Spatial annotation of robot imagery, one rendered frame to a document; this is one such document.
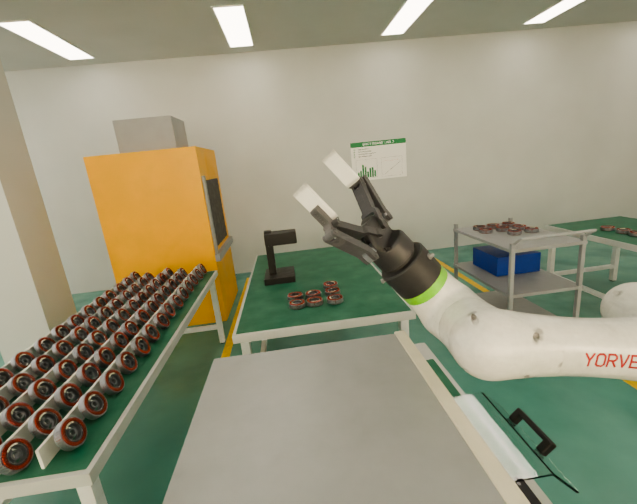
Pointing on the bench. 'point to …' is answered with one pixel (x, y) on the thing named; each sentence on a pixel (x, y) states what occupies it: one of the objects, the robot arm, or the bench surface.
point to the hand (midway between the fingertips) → (319, 175)
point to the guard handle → (535, 431)
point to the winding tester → (335, 432)
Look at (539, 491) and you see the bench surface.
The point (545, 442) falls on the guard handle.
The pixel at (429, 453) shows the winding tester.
